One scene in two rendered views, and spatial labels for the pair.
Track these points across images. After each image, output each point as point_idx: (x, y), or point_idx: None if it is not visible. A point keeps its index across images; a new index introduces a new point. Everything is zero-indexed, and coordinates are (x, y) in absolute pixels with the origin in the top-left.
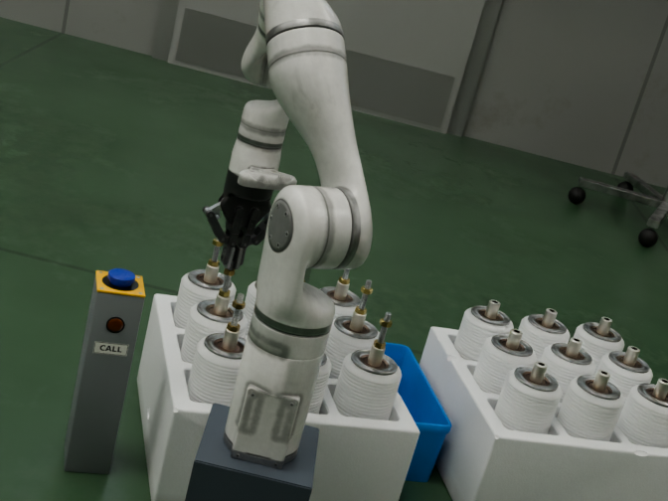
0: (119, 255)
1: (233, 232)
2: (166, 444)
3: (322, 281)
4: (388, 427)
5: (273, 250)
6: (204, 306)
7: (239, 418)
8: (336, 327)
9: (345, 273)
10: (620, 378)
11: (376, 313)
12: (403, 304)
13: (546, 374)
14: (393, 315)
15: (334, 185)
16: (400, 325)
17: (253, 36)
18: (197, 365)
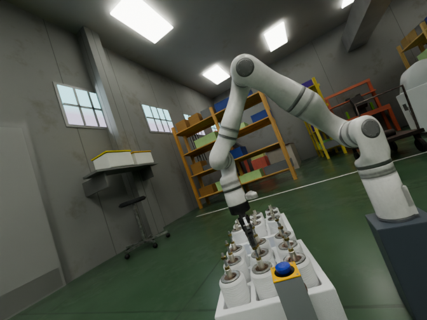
0: None
1: (251, 227)
2: (342, 308)
3: (152, 306)
4: (303, 243)
5: (375, 136)
6: (260, 271)
7: (408, 203)
8: (260, 244)
9: (232, 239)
10: (261, 215)
11: (179, 290)
12: (175, 284)
13: (270, 217)
14: (181, 286)
15: (339, 126)
16: (188, 284)
17: (222, 146)
18: (305, 273)
